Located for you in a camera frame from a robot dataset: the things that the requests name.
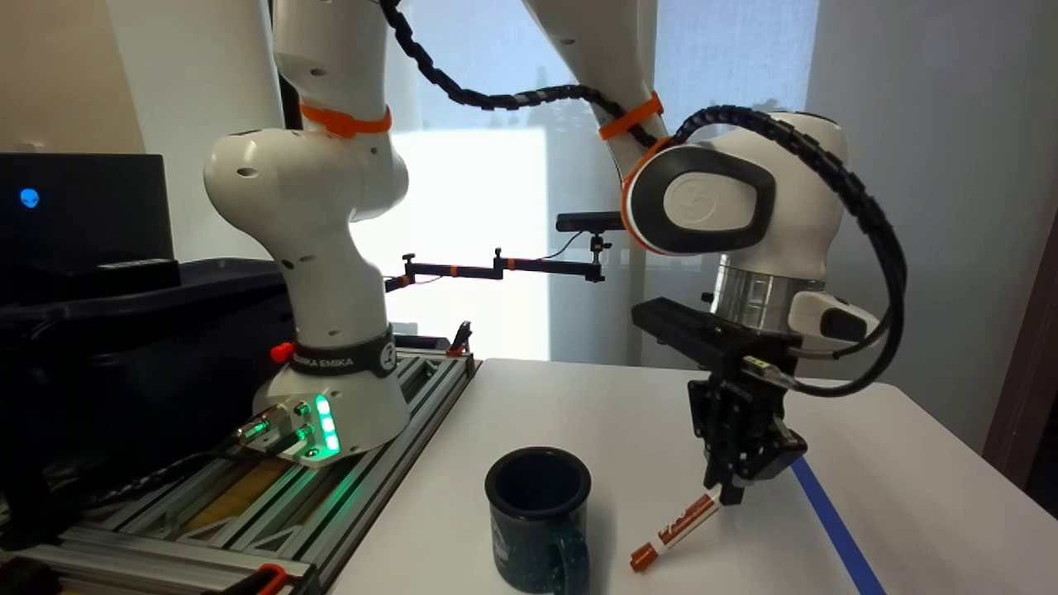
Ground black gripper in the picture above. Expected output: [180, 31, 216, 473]
[685, 366, 808, 504]

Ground orange dry erase marker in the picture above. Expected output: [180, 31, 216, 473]
[627, 489, 724, 579]

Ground dark teal mug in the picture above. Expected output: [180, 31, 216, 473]
[481, 442, 594, 595]

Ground blue tape strip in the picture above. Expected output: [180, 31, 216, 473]
[789, 457, 890, 595]

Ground black red clamp lever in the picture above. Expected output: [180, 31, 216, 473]
[441, 316, 475, 360]

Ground bright window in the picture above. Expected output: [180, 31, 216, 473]
[350, 0, 824, 366]

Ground black cabinet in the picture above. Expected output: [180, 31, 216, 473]
[0, 257, 296, 548]

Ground black monitor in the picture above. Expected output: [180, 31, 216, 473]
[0, 147, 180, 295]

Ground black bar camera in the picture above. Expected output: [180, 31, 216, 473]
[552, 207, 627, 239]

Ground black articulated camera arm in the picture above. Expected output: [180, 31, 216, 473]
[379, 228, 611, 296]

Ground orange cable strap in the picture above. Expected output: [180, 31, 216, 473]
[594, 88, 668, 141]
[296, 100, 397, 141]

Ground aluminium profile frame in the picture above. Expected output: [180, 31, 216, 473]
[0, 327, 486, 595]

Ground black corrugated cable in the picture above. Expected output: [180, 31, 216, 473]
[378, 0, 908, 399]

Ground red frame clamp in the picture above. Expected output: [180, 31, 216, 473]
[249, 557, 295, 595]

